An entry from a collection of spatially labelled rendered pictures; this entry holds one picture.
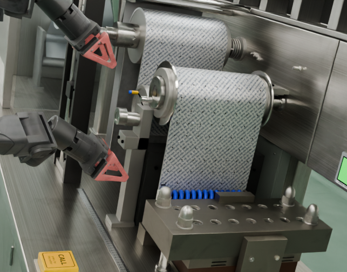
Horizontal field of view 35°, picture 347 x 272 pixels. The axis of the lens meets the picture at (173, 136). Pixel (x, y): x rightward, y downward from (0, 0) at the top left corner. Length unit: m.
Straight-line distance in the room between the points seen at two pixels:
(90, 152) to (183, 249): 0.28
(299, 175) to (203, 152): 0.44
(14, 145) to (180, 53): 0.58
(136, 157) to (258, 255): 0.37
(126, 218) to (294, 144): 0.45
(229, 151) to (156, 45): 0.34
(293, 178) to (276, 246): 0.45
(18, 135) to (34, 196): 0.46
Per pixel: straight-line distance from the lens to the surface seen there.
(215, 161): 1.31
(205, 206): 1.25
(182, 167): 1.28
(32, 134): 1.07
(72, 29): 1.16
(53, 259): 1.17
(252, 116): 1.31
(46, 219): 1.37
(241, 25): 1.63
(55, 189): 1.54
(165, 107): 1.22
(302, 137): 1.34
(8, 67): 2.16
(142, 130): 1.29
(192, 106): 1.23
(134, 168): 1.33
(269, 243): 1.20
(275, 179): 1.45
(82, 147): 1.15
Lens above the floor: 1.53
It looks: 17 degrees down
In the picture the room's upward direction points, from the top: 11 degrees clockwise
